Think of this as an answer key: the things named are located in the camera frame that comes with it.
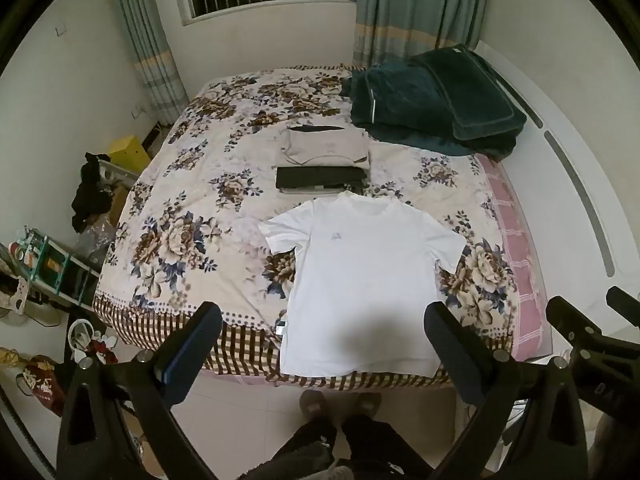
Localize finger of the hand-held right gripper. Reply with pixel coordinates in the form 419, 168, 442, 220
606, 286, 640, 317
546, 296, 640, 411

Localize grey-green curtain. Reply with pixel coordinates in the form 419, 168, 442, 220
112, 0, 190, 126
352, 0, 493, 68

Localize white t-shirt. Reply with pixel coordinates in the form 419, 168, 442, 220
258, 193, 468, 378

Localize white headboard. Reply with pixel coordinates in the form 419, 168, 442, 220
475, 40, 640, 341

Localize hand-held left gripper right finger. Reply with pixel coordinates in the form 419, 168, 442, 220
423, 301, 588, 480

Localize yellow box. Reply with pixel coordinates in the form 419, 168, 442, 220
109, 135, 151, 173

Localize person's left leg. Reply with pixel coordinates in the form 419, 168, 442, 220
270, 412, 337, 480

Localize folded beige garment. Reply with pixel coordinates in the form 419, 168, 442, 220
279, 125, 371, 171

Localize person's right forearm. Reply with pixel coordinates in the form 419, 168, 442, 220
592, 407, 632, 480

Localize white shoes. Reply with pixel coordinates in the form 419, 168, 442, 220
67, 320, 118, 363

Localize dark green blanket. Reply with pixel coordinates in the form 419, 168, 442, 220
345, 66, 518, 161

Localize grey slipper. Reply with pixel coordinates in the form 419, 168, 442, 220
299, 390, 328, 418
345, 392, 382, 418

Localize pink checked sheet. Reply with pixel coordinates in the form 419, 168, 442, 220
472, 152, 551, 361

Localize folded black garment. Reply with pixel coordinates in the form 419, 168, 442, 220
276, 164, 368, 196

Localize floral bedsheet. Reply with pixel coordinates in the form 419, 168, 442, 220
92, 64, 516, 391

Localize teal storage rack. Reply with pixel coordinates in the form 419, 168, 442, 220
7, 227, 101, 311

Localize black clothing heap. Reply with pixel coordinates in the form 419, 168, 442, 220
71, 152, 115, 233

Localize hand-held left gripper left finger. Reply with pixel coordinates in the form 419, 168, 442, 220
56, 301, 223, 480

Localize dark green pillow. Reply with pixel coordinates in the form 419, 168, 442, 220
410, 45, 528, 142

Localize red bag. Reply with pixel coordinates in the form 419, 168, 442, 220
17, 355, 67, 413

